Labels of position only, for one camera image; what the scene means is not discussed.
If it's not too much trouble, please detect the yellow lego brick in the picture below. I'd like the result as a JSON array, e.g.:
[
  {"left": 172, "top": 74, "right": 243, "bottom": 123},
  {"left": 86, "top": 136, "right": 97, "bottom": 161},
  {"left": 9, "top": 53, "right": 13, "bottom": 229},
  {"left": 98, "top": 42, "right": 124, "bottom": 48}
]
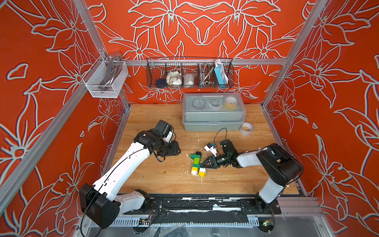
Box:
[{"left": 198, "top": 168, "right": 207, "bottom": 177}]

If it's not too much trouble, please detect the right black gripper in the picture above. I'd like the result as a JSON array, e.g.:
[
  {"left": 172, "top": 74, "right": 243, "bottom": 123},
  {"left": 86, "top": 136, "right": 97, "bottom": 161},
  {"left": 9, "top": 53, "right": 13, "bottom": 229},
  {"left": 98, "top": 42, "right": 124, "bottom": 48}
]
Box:
[{"left": 200, "top": 155, "right": 230, "bottom": 170}]

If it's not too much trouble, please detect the white lego brick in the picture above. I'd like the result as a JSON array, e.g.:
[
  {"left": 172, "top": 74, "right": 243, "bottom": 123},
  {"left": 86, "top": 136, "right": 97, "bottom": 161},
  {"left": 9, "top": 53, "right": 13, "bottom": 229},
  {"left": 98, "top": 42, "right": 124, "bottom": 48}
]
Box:
[{"left": 191, "top": 167, "right": 199, "bottom": 176}]

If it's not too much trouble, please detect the white crumpled bag in basket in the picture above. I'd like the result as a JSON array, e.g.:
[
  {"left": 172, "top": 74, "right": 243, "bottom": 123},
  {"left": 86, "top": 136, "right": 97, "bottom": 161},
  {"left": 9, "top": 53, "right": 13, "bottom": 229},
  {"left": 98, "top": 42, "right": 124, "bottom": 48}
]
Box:
[{"left": 166, "top": 71, "right": 183, "bottom": 87}]

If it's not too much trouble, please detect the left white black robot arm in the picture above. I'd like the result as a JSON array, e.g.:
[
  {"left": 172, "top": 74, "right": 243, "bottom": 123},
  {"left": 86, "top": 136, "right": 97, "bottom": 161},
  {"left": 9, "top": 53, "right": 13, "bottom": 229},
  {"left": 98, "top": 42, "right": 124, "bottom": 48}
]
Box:
[{"left": 79, "top": 120, "right": 181, "bottom": 229}]

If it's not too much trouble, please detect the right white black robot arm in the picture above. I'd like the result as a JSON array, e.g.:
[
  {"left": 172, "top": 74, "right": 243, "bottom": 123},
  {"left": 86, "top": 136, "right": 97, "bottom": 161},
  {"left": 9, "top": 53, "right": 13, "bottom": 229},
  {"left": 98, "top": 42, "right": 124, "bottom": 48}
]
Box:
[{"left": 199, "top": 139, "right": 304, "bottom": 208}]

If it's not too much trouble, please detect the grey plastic storage box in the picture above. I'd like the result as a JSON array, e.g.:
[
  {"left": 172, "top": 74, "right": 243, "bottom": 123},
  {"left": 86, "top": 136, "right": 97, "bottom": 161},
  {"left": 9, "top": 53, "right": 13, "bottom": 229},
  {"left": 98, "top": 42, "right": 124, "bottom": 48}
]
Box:
[{"left": 182, "top": 93, "right": 247, "bottom": 132}]

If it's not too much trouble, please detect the white cable duct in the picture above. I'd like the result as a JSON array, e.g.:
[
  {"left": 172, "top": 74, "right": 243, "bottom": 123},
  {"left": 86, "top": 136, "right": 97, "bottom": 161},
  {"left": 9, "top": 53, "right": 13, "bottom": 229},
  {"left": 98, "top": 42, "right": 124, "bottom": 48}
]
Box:
[{"left": 100, "top": 217, "right": 258, "bottom": 228}]

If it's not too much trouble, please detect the blue white box in basket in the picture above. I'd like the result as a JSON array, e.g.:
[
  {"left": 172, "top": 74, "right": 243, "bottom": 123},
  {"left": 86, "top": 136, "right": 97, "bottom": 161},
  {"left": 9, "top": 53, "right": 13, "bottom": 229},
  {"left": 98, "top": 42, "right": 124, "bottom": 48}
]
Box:
[{"left": 214, "top": 64, "right": 229, "bottom": 86}]

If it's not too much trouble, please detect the black wire basket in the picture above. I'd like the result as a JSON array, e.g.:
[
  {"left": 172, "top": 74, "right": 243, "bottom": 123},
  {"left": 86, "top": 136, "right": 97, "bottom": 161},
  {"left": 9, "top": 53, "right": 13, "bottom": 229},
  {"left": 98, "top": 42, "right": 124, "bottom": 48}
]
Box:
[{"left": 146, "top": 57, "right": 235, "bottom": 89}]

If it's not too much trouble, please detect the lime green lego brick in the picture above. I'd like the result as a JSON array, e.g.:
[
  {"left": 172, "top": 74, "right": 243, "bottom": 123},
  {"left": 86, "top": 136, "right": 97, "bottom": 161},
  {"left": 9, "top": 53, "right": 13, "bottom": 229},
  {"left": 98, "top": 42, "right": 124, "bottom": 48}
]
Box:
[{"left": 193, "top": 158, "right": 201, "bottom": 165}]

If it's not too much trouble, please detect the clear plastic wall bin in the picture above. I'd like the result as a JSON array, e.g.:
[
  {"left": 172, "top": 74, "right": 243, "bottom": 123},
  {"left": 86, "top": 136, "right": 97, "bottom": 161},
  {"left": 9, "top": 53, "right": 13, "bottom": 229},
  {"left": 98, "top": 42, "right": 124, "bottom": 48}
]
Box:
[{"left": 83, "top": 51, "right": 128, "bottom": 98}]

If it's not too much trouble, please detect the clear tape roll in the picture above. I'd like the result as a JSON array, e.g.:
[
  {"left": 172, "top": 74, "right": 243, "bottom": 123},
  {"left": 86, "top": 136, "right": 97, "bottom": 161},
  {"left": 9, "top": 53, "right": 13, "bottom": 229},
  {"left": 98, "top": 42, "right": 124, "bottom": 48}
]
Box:
[{"left": 238, "top": 122, "right": 254, "bottom": 136}]

